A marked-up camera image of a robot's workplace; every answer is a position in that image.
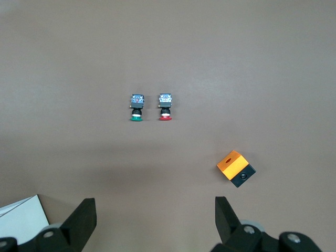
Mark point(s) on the green push button switch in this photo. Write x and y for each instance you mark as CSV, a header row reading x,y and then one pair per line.
x,y
137,101

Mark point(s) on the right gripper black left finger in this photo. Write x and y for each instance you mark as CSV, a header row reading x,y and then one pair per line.
x,y
78,225

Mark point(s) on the white drawer cabinet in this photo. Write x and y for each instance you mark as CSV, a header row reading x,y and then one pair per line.
x,y
21,218

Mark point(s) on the red push button switch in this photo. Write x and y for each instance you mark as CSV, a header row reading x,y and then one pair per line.
x,y
165,101

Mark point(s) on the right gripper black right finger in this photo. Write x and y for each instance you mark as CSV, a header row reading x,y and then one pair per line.
x,y
228,228

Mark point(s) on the orange box with black base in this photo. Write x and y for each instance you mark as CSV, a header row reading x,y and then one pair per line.
x,y
232,162

